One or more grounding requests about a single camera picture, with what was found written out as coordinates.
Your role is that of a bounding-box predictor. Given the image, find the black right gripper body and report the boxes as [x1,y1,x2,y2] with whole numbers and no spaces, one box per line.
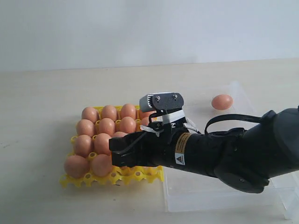
[133,131,224,177]

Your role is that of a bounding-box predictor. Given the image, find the brown egg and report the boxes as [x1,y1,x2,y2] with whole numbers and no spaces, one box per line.
[93,133,111,156]
[211,94,233,111]
[97,118,116,136]
[140,117,150,126]
[91,154,113,177]
[73,135,93,158]
[112,131,127,138]
[76,119,96,137]
[64,155,90,179]
[139,109,155,119]
[120,103,137,119]
[119,117,136,133]
[81,107,100,123]
[101,105,118,121]

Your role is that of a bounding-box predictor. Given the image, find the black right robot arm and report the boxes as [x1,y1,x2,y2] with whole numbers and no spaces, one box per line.
[109,108,299,194]

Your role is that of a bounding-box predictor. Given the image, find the yellow plastic egg tray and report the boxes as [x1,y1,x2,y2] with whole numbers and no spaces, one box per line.
[59,106,164,188]

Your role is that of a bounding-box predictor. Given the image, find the clear plastic bin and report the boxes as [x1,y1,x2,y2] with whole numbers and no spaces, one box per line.
[154,80,299,214]

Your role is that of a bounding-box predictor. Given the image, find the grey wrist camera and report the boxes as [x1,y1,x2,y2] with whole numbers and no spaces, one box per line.
[139,92,184,115]

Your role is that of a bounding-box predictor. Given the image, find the black cable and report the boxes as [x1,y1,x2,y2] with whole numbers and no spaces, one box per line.
[204,113,262,135]

